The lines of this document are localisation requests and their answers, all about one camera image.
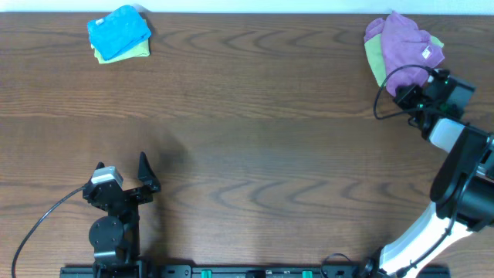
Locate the purple microfibre cloth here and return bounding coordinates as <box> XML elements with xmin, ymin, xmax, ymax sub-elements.
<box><xmin>381</xmin><ymin>12</ymin><xmax>445</xmax><ymax>97</ymax></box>

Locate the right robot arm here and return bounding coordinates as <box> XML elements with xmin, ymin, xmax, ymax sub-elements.
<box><xmin>361</xmin><ymin>67</ymin><xmax>493</xmax><ymax>277</ymax></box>

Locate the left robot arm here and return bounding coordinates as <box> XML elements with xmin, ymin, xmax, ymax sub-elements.
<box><xmin>83</xmin><ymin>152</ymin><xmax>161</xmax><ymax>277</ymax></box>

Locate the green crumpled cloth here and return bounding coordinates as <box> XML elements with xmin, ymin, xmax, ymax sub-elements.
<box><xmin>364</xmin><ymin>34</ymin><xmax>445</xmax><ymax>95</ymax></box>

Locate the purple crumpled cloth underneath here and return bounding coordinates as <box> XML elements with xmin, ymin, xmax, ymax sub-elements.
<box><xmin>364</xmin><ymin>18</ymin><xmax>385</xmax><ymax>43</ymax></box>

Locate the green folded cloth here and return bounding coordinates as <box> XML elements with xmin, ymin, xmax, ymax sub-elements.
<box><xmin>91</xmin><ymin>39</ymin><xmax>151</xmax><ymax>64</ymax></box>

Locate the blue folded cloth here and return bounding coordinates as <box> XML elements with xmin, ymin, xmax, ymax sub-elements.
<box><xmin>86</xmin><ymin>5</ymin><xmax>151</xmax><ymax>62</ymax></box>

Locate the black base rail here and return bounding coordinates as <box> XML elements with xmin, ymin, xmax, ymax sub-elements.
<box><xmin>59</xmin><ymin>264</ymin><xmax>452</xmax><ymax>278</ymax></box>

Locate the left black cable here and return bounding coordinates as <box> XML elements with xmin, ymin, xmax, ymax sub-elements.
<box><xmin>11</xmin><ymin>185</ymin><xmax>86</xmax><ymax>278</ymax></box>

